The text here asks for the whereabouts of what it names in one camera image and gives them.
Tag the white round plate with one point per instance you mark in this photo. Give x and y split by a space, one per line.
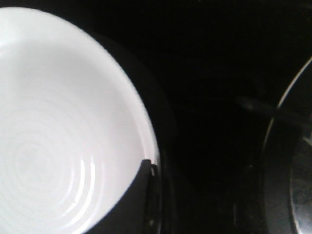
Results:
73 129

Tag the black right pan support grate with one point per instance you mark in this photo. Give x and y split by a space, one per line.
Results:
279 198

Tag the black glass gas cooktop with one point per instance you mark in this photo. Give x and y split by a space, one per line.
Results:
204 55

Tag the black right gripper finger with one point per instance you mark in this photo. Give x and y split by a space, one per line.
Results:
137 210

